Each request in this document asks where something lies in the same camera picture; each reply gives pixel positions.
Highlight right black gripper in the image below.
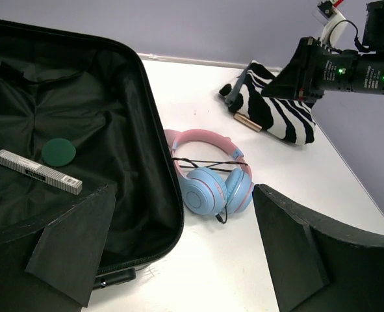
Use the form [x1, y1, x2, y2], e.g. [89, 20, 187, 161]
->
[261, 36, 360, 104]

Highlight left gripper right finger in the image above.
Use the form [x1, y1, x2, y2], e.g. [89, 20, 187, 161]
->
[253, 184, 384, 311]

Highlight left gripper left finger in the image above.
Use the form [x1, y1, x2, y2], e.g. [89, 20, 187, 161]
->
[0, 185, 116, 311]

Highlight zebra print pouch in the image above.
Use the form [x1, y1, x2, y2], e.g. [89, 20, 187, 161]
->
[219, 60, 316, 146]

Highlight gold lipstick tube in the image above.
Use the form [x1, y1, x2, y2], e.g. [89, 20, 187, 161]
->
[233, 112, 262, 133]

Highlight grey checkered long box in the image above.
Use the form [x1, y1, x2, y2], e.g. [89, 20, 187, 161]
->
[0, 149, 83, 195]

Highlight green round disc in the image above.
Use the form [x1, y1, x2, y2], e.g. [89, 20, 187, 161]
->
[42, 138, 76, 167]

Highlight pink and blue cat-ear headphones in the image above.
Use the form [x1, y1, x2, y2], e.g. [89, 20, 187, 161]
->
[164, 129, 254, 224]

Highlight black hard-shell suitcase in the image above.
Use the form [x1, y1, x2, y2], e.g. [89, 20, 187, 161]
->
[0, 19, 185, 283]

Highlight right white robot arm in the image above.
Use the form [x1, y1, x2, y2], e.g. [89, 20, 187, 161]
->
[261, 1, 384, 103]

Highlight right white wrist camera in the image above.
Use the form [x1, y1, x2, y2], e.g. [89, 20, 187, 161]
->
[314, 0, 347, 44]

